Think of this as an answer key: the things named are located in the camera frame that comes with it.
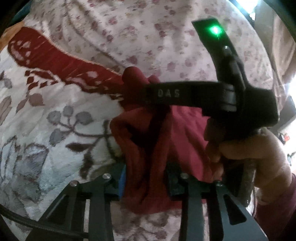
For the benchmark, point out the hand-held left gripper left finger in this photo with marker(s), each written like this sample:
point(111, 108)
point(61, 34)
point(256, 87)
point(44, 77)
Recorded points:
point(123, 183)

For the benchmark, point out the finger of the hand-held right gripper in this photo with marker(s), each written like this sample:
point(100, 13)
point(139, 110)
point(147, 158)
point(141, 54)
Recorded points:
point(185, 93)

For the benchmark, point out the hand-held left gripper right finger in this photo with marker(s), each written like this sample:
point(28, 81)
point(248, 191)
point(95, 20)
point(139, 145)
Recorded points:
point(173, 185)

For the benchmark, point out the dark red fleece garment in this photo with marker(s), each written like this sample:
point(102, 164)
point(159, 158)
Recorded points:
point(185, 139)

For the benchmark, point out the person's right forearm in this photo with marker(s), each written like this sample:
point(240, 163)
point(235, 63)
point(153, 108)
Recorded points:
point(277, 204)

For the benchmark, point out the person's right hand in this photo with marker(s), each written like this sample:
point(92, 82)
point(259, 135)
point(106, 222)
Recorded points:
point(259, 153)

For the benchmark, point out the beige curtain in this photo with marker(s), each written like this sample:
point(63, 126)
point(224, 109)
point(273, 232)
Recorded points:
point(281, 51)

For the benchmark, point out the floral print duvet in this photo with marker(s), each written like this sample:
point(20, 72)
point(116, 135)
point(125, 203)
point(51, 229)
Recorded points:
point(138, 34)

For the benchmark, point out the flower pattern fleece blanket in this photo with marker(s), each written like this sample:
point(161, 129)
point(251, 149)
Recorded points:
point(46, 139)

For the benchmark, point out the orange cloth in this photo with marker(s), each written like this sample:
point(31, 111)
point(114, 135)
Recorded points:
point(12, 32)

